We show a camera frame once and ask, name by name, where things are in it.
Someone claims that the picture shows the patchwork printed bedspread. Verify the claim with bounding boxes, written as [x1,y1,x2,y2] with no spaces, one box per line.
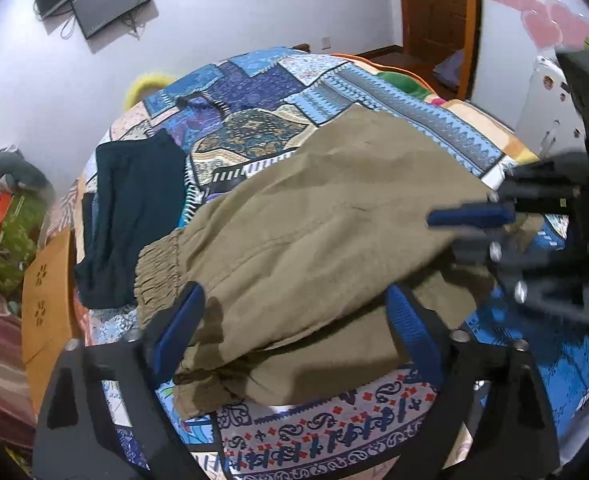
[39,46,589,480]

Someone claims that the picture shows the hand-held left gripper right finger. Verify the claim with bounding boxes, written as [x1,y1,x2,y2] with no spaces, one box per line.
[384,282,562,480]

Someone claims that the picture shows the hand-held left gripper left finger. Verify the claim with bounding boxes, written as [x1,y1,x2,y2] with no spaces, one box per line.
[32,281,211,480]

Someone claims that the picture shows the black flat monitor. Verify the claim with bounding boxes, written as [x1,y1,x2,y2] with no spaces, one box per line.
[71,0,152,40]

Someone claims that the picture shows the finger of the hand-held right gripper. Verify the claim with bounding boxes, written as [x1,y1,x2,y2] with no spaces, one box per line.
[449,237,587,313]
[425,152,589,231]

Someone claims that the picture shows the wooden door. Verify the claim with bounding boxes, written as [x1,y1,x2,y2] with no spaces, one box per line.
[397,0,483,102]

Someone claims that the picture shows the white plastic frame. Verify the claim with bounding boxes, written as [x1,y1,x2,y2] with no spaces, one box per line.
[514,54,589,162]

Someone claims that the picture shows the wooden bed board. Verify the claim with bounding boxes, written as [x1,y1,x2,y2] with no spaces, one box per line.
[20,229,83,417]

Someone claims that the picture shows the khaki pants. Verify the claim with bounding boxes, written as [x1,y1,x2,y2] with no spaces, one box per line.
[137,105,545,418]

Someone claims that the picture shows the purple cloth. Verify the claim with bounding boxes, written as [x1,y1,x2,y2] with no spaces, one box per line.
[433,50,468,89]

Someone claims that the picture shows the pink heart wall stickers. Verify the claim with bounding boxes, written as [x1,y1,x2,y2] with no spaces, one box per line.
[484,0,589,52]

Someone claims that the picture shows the dark folded pants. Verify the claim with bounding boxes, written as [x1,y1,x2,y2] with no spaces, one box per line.
[73,130,191,310]

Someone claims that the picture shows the yellow fuzzy cushion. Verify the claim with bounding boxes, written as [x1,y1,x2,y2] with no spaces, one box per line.
[123,72,178,111]

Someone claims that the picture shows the grey bag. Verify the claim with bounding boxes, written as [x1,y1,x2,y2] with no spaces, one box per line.
[0,145,56,202]

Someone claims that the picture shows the green patterned cloth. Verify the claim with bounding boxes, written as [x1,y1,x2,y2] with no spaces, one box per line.
[0,191,51,302]

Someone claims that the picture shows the orange green blanket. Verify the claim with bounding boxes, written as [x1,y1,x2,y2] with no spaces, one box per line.
[331,52,541,167]

